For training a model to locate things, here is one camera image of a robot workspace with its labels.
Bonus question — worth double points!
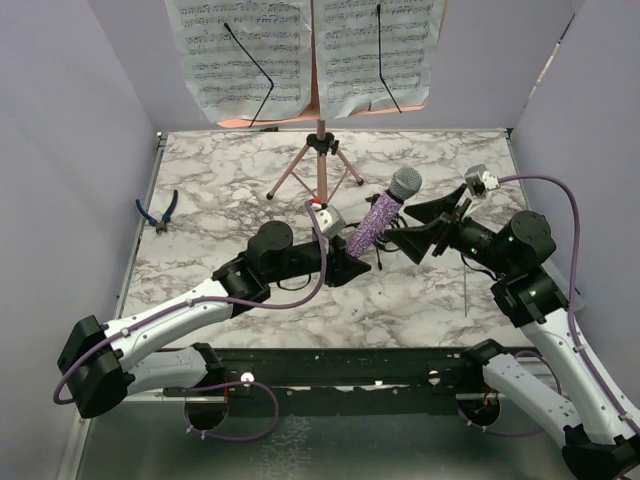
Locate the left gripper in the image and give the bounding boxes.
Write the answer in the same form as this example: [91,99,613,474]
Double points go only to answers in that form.
[267,234,372,288]

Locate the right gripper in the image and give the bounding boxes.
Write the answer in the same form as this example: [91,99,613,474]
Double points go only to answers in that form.
[384,183,515,276]

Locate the black microphone shock mount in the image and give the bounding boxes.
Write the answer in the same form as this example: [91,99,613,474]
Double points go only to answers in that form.
[344,195,406,271]

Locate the purple glitter microphone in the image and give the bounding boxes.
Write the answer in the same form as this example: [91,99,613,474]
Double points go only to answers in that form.
[346,166,422,258]

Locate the pink music stand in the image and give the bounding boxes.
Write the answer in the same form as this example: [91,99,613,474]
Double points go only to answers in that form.
[243,1,426,201]

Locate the sheet music page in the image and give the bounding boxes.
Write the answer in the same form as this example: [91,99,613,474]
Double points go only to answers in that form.
[165,0,312,123]
[313,0,447,120]

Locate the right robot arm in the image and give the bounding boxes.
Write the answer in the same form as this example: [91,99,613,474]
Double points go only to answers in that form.
[386,187,639,479]

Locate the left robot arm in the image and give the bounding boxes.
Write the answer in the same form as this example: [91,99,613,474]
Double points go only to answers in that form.
[57,221,371,418]

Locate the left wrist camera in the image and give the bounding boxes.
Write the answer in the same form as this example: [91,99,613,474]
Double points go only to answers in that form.
[310,199,346,239]

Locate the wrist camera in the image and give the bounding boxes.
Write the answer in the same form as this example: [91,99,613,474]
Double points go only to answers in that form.
[310,199,346,239]
[464,164,500,214]

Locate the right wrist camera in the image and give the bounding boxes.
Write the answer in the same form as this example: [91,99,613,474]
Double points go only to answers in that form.
[464,164,500,214]

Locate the yellow handled screwdriver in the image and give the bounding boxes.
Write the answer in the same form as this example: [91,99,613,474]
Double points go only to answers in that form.
[463,265,468,318]

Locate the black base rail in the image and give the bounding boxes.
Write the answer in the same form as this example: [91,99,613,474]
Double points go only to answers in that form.
[163,340,505,416]

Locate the blue handled pliers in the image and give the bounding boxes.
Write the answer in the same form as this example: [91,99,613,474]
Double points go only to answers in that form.
[134,188,180,235]

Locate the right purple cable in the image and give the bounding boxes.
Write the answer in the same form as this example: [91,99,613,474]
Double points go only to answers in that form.
[464,173,640,437]

